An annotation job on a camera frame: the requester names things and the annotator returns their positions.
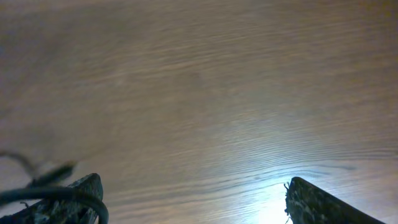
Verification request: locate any black USB cable long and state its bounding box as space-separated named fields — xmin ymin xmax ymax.
xmin=1 ymin=151 xmax=109 ymax=224

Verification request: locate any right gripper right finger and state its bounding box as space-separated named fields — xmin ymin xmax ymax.
xmin=284 ymin=177 xmax=384 ymax=224

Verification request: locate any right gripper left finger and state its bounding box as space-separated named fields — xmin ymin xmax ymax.
xmin=1 ymin=173 xmax=104 ymax=224

